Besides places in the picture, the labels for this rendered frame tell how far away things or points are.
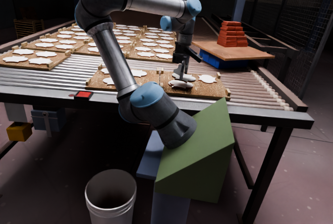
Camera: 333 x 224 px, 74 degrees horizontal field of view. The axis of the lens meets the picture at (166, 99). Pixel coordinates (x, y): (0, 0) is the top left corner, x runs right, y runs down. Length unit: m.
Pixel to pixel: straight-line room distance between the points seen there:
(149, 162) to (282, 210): 1.45
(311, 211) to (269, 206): 0.33
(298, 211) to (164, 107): 1.65
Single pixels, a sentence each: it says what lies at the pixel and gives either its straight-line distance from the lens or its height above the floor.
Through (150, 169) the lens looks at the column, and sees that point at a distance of 0.85.
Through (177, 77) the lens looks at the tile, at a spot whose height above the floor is 1.01.
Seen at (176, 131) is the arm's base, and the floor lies 1.02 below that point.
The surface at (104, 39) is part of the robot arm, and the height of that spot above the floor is 1.26.
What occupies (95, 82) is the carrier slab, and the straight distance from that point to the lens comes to 1.36.
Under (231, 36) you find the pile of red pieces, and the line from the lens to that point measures 2.06.
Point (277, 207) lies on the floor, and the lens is 2.13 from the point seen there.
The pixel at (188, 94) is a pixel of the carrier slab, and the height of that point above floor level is 0.93.
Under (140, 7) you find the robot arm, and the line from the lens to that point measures 0.91.
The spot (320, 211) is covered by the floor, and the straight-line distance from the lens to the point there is 2.30.
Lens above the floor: 1.47
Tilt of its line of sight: 27 degrees down
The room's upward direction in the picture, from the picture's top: 6 degrees clockwise
